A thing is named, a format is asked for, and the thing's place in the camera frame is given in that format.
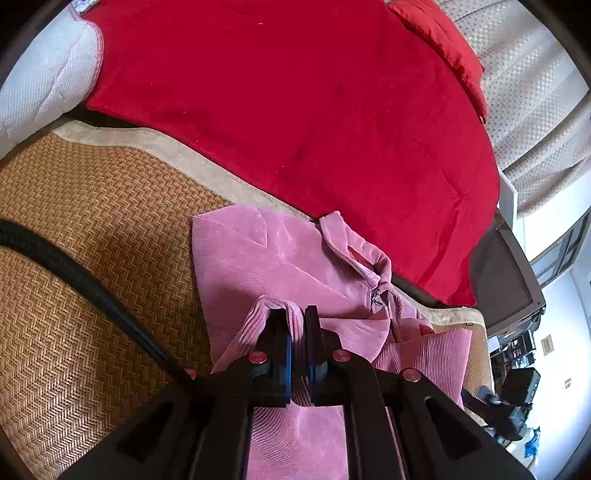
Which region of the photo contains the black cable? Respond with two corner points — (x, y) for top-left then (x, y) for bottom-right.
(0, 219), (197, 381)

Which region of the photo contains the white quilted cushion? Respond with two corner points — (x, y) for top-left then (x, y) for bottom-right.
(0, 7), (101, 158)

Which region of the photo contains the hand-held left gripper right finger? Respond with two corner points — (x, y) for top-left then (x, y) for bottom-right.
(303, 305), (536, 480)

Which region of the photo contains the red pillow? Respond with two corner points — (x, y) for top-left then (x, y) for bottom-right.
(387, 0), (489, 123)

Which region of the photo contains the window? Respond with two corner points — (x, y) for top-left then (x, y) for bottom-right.
(530, 217), (585, 289)

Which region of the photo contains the white board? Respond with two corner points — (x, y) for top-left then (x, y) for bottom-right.
(498, 168), (519, 232)

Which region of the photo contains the woven bamboo mat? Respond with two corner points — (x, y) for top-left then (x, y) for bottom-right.
(0, 115), (497, 480)

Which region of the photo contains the dotted beige curtain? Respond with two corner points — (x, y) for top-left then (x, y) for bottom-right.
(434, 0), (591, 220)

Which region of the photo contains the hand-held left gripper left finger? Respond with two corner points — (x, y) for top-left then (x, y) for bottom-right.
(60, 308), (294, 480)

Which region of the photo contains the brown wooden crib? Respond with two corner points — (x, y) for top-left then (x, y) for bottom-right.
(489, 215), (546, 340)

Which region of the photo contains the pink corduroy jacket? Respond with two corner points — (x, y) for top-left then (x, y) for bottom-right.
(191, 205), (472, 480)

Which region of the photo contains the red blanket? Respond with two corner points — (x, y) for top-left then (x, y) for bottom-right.
(81, 0), (502, 306)

